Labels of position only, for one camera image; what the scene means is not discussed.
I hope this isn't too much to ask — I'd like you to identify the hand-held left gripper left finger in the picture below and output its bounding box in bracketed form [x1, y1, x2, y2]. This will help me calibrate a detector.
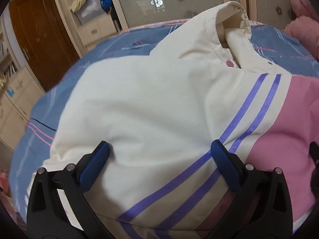
[26, 141, 115, 239]

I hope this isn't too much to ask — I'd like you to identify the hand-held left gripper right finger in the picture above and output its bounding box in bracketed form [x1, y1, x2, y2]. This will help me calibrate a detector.
[211, 139, 294, 239]

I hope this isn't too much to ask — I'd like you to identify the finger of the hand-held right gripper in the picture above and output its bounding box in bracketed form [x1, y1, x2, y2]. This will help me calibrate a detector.
[308, 141, 319, 165]

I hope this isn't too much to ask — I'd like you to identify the white and pink hooded jacket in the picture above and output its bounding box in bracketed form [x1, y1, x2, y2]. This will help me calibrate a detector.
[32, 1, 319, 239]

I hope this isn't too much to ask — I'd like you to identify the beige side cabinet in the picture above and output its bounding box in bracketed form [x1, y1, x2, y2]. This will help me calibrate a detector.
[0, 17, 48, 151]

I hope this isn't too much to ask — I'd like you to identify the blue plaid bed sheet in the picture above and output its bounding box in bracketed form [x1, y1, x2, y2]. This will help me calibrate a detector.
[9, 22, 319, 229]

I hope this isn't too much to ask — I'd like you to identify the brown wooden door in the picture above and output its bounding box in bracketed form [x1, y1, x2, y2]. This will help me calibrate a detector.
[9, 0, 80, 92]

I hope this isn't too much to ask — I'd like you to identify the beige wardrobe drawer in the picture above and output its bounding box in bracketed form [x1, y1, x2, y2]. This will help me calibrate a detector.
[80, 17, 120, 46]

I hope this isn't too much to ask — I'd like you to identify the blue hanging garment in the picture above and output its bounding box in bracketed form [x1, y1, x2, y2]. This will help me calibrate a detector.
[100, 0, 112, 14]

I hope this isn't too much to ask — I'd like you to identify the beige crumpled cloth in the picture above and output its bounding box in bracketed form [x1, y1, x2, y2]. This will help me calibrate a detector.
[70, 0, 90, 13]

